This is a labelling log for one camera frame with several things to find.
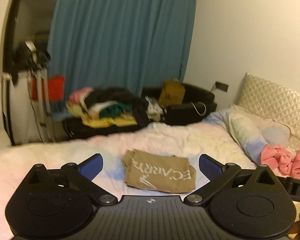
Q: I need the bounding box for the pile of mixed clothes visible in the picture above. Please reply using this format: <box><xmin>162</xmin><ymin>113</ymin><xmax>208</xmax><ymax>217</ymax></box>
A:
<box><xmin>65</xmin><ymin>87</ymin><xmax>166</xmax><ymax>129</ymax></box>

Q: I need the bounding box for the pastel pillow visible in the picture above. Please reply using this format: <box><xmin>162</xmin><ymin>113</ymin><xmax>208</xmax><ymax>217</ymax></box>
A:
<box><xmin>203</xmin><ymin>105</ymin><xmax>290</xmax><ymax>164</ymax></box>

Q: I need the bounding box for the blue curtain right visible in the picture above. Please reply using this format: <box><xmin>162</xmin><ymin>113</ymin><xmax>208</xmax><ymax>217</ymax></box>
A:
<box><xmin>46</xmin><ymin>0</ymin><xmax>198</xmax><ymax>98</ymax></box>

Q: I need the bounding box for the brown paper bag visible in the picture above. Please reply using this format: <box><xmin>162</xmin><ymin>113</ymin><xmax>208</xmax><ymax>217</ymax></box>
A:
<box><xmin>158</xmin><ymin>79</ymin><xmax>185</xmax><ymax>106</ymax></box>

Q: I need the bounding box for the quilted beige headboard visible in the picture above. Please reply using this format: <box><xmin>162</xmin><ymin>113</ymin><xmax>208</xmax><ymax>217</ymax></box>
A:
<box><xmin>237</xmin><ymin>73</ymin><xmax>300</xmax><ymax>151</ymax></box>

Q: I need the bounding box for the black sofa chair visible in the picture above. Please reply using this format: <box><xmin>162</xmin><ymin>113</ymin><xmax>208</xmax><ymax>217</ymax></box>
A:
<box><xmin>62</xmin><ymin>83</ymin><xmax>217</xmax><ymax>140</ymax></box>

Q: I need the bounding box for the red cloth on stand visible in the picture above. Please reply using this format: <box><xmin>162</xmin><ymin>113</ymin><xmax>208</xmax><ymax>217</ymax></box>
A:
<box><xmin>31</xmin><ymin>75</ymin><xmax>65</xmax><ymax>102</ymax></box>

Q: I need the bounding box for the tan t-shirt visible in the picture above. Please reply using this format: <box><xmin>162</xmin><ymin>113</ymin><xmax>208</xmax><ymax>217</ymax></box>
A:
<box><xmin>122</xmin><ymin>150</ymin><xmax>197</xmax><ymax>193</ymax></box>

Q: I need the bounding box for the pastel bed duvet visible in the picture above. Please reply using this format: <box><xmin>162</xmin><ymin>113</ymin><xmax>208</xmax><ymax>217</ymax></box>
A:
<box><xmin>0</xmin><ymin>121</ymin><xmax>255</xmax><ymax>239</ymax></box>

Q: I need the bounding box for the white charging cable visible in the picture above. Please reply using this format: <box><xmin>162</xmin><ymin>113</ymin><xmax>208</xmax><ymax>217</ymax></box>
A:
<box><xmin>189</xmin><ymin>101</ymin><xmax>207</xmax><ymax>117</ymax></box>

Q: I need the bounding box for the pink garment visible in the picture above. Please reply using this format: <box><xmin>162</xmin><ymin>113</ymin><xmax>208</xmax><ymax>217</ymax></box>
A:
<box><xmin>261</xmin><ymin>144</ymin><xmax>300</xmax><ymax>179</ymax></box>

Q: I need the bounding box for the black wall socket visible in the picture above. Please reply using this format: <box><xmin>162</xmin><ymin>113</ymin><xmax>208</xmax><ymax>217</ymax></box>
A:
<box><xmin>215</xmin><ymin>81</ymin><xmax>229</xmax><ymax>93</ymax></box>

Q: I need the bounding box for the garment steamer stand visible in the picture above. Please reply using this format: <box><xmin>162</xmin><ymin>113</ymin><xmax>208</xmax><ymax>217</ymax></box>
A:
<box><xmin>16</xmin><ymin>40</ymin><xmax>56</xmax><ymax>142</ymax></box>

